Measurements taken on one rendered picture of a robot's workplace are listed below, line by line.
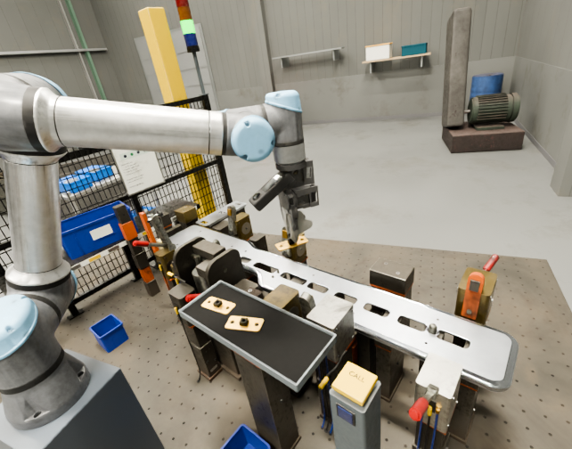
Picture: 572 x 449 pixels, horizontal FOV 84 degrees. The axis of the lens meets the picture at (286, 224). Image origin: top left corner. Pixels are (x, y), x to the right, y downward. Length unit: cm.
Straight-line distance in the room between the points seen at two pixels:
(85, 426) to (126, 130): 62
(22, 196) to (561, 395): 146
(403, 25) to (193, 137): 821
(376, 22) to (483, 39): 225
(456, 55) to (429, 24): 269
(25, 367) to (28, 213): 29
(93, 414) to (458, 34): 598
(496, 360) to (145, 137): 87
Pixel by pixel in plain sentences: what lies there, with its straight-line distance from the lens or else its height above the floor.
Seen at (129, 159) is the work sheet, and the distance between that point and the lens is 187.
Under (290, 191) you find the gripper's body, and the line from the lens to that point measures 75.
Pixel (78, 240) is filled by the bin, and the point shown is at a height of 110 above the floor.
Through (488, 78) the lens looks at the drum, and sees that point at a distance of 802.
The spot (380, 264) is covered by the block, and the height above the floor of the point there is 103.
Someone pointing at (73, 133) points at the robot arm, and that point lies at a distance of 59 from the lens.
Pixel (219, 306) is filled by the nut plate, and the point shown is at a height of 117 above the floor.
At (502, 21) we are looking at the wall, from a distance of 868.
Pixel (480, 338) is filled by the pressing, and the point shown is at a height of 100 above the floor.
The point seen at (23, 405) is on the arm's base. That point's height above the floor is 116.
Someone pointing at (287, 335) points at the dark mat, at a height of 116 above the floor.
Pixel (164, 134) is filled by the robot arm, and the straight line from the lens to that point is 56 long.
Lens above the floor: 167
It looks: 27 degrees down
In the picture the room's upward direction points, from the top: 9 degrees counter-clockwise
